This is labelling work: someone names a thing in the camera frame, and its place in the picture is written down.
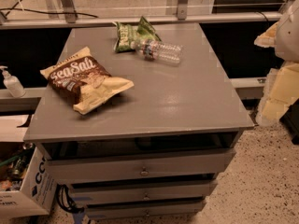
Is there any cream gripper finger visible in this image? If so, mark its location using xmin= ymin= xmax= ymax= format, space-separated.
xmin=254 ymin=22 xmax=278 ymax=48

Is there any clear plastic water bottle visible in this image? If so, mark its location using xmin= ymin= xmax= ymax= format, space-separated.
xmin=131 ymin=39 xmax=182 ymax=64

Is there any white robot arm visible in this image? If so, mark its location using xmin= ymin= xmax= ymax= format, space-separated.
xmin=254 ymin=0 xmax=299 ymax=62

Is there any white pump bottle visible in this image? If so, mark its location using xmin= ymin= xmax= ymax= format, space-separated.
xmin=0 ymin=65 xmax=25 ymax=98

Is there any green chip bag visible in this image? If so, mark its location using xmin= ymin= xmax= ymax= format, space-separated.
xmin=114 ymin=17 xmax=161 ymax=53

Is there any grey drawer cabinet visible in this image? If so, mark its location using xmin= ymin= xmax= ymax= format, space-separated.
xmin=25 ymin=23 xmax=252 ymax=219

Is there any sea salt chip bag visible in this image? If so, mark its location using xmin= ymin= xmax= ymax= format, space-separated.
xmin=40 ymin=47 xmax=134 ymax=115

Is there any white cardboard box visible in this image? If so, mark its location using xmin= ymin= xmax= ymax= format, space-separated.
xmin=0 ymin=114 xmax=58 ymax=219

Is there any black cable bundle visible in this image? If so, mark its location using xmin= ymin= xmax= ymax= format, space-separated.
xmin=55 ymin=184 xmax=86 ymax=215

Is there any black floor cable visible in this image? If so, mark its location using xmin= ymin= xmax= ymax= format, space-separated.
xmin=0 ymin=7 xmax=99 ymax=19

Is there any metal frame rail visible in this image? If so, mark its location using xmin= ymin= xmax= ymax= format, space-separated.
xmin=0 ymin=11 xmax=282 ymax=30

